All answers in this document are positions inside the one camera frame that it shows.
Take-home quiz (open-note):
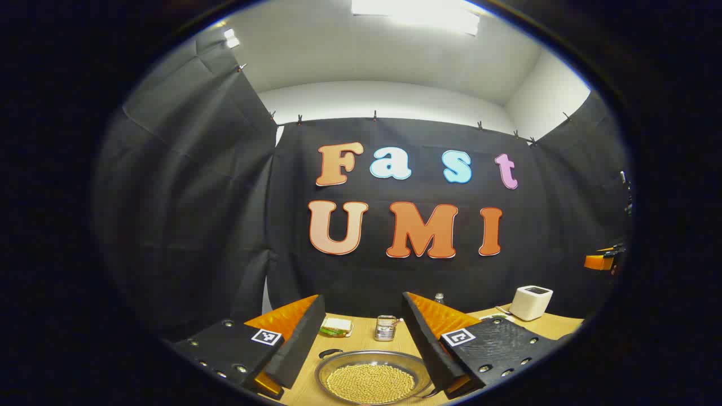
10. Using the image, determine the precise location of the wire mesh basket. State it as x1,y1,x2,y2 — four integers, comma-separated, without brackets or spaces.
375,315,399,342

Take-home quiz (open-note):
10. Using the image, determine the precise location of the ceiling light panel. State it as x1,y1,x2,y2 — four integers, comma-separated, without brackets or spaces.
351,0,481,36

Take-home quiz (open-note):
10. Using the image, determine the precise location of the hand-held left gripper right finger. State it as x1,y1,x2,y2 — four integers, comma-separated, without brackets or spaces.
402,292,573,400

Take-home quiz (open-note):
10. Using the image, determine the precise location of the black backdrop cloth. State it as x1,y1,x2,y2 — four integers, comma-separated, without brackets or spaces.
93,25,635,345

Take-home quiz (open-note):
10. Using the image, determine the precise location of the sandwich with lettuce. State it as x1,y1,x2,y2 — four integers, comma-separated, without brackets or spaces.
320,317,354,338

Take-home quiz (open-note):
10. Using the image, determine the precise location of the white toaster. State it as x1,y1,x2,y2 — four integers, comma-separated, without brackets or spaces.
510,285,554,322

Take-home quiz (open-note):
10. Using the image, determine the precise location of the pile of soybeans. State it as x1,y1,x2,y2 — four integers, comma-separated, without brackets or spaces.
326,364,416,404

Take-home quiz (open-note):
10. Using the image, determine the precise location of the steel pot with black handle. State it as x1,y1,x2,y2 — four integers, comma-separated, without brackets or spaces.
314,348,438,405

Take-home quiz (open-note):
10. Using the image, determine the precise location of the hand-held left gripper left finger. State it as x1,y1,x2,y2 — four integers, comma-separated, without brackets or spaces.
169,293,327,401

